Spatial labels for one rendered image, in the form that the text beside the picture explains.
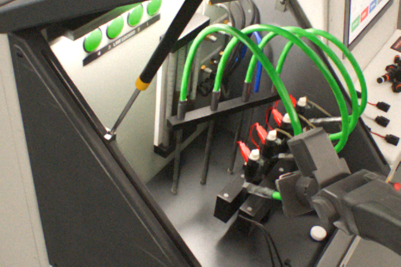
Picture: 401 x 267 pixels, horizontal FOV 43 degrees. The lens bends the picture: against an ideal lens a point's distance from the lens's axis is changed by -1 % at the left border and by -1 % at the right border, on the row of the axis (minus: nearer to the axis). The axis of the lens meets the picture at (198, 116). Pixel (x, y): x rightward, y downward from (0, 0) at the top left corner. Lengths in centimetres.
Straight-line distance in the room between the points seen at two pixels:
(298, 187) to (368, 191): 20
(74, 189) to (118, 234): 12
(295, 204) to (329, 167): 14
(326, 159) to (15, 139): 59
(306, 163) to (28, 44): 46
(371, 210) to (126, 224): 45
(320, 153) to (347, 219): 11
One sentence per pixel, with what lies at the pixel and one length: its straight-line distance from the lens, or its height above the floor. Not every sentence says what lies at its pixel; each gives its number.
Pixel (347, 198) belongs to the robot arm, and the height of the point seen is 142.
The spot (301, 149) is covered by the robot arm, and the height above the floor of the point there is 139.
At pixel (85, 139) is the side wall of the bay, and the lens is 84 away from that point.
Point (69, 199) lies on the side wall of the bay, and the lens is 101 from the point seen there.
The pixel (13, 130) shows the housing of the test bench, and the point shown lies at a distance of 102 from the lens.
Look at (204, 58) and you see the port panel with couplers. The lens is 136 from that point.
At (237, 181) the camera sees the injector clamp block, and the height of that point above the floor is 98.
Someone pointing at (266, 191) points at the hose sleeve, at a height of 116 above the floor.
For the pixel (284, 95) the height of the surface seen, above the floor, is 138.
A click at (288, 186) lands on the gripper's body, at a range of 85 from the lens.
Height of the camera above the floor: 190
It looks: 41 degrees down
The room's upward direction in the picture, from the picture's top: 7 degrees clockwise
